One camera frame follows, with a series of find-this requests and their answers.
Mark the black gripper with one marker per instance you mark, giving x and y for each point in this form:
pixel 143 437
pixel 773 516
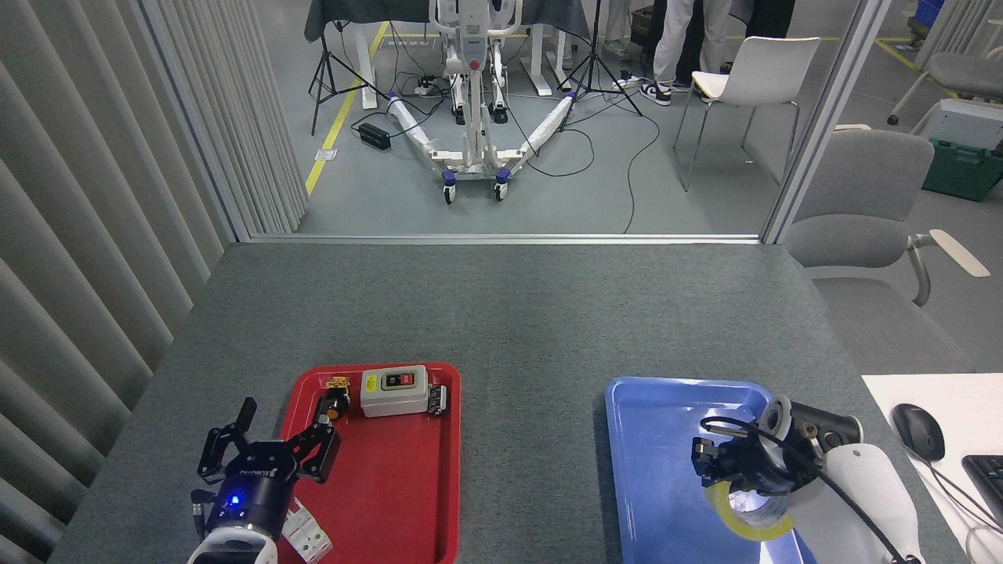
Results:
pixel 255 489
pixel 764 466

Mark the yellow tape roll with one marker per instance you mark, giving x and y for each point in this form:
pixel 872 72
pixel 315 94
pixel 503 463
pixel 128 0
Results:
pixel 736 526

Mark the blue plastic tray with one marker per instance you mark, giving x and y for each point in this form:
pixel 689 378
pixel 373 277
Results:
pixel 650 470

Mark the yellow black push button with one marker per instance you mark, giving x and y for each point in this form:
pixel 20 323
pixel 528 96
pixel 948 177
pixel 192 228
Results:
pixel 338 406

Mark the white terminal block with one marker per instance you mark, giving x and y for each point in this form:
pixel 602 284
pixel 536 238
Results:
pixel 309 540

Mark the red plastic tray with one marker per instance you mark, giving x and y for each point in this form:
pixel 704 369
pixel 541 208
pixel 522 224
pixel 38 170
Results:
pixel 392 486

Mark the black computer mouse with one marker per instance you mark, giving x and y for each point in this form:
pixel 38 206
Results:
pixel 918 431

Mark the white side table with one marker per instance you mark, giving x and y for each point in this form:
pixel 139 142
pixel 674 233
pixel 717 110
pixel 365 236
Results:
pixel 968 407

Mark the black keyboard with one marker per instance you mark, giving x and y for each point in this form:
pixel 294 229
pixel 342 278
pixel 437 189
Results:
pixel 989 482

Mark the grey office chair with armrest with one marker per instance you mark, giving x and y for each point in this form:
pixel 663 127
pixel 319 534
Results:
pixel 858 196

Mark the black power brick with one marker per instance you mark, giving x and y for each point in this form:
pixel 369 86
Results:
pixel 374 137

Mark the white plastic chair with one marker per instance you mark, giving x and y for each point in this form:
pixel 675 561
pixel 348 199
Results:
pixel 764 70

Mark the black tripod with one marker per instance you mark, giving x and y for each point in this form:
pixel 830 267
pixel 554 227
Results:
pixel 327 63
pixel 595 66

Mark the white stand on wheels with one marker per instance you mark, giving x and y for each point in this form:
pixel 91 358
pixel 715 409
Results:
pixel 472 94

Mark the person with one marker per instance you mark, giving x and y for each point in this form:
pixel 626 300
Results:
pixel 674 47

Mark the grey flat box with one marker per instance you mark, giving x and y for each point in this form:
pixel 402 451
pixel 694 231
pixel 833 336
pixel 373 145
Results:
pixel 968 121

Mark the blue bin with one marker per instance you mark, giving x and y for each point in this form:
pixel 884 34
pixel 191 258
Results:
pixel 930 12

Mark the grey switch box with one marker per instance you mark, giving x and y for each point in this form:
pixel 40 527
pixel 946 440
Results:
pixel 392 401

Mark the small black switch part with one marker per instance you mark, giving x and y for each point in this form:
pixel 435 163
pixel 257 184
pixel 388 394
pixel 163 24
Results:
pixel 437 399

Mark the silver post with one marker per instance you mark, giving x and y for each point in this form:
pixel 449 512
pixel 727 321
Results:
pixel 823 125

